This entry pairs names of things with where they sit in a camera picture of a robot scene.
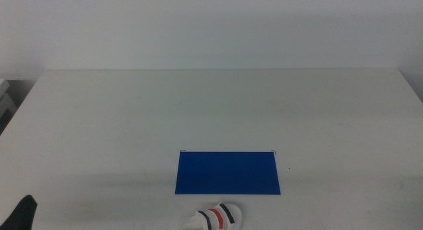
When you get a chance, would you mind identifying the white sandal with striped strap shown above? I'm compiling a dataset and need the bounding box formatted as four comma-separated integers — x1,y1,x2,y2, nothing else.
179,202,243,230

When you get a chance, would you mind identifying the blue rectangular mat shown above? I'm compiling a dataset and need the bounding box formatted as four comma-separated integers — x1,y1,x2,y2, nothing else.
174,151,282,196

